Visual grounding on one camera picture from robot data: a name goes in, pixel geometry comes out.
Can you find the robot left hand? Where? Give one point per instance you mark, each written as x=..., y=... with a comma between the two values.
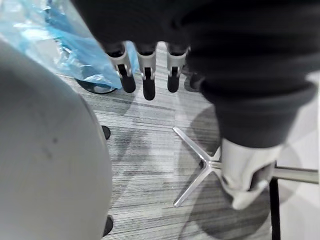
x=225, y=50

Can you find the blue plastic rubbish bag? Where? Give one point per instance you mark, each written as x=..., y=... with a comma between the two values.
x=72, y=52

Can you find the chrome star chair base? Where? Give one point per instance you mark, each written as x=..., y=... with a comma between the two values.
x=197, y=175

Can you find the grey rounded seat shell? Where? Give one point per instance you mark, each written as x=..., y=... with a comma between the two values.
x=47, y=155

